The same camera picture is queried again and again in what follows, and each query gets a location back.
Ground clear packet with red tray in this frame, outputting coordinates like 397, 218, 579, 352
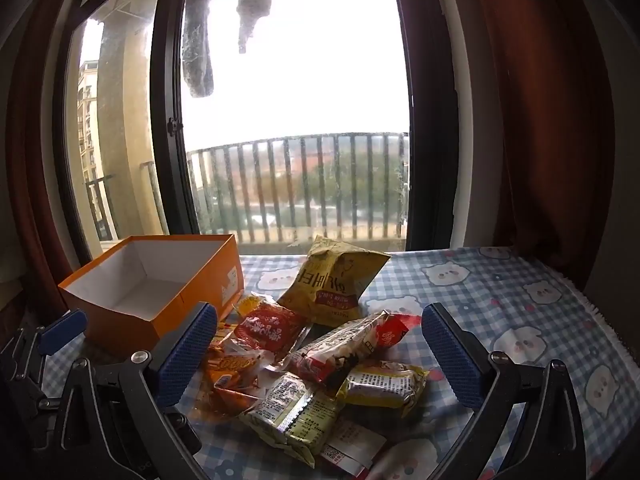
220, 292, 313, 366

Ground apartment building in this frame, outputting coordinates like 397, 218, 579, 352
77, 60, 101, 221

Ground black window frame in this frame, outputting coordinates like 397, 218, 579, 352
52, 0, 461, 261

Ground blue checked bear blanket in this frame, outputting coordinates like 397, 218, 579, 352
40, 245, 631, 480

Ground long grey hanging cloth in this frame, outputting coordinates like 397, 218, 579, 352
181, 0, 216, 98

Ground short grey hanging cloth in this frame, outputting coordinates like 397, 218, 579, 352
236, 0, 275, 55

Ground balcony railing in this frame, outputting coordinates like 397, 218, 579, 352
82, 131, 411, 246

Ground orange jelly packet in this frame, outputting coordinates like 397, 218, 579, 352
200, 375, 268, 418

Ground small yellow snack packet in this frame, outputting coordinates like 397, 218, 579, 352
337, 359, 430, 418

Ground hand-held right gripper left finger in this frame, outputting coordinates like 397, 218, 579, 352
47, 301, 218, 480

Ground yellow green grey snack packet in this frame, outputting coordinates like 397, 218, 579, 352
239, 371, 346, 468

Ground red yellow striped candy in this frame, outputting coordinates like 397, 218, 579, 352
212, 322, 241, 348

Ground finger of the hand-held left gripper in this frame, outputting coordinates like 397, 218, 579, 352
0, 309, 89, 453

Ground long red white snack packet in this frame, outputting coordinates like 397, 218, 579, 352
287, 310, 423, 386

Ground dark red curtain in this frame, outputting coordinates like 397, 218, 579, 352
5, 0, 88, 311
445, 0, 621, 291

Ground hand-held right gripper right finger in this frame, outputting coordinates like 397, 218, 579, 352
421, 302, 586, 480

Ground yellow chip bag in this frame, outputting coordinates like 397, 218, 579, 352
276, 235, 392, 326

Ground orange cardboard box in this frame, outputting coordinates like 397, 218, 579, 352
57, 233, 246, 356

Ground orange yellow candy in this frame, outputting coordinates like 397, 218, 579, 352
207, 350, 276, 376

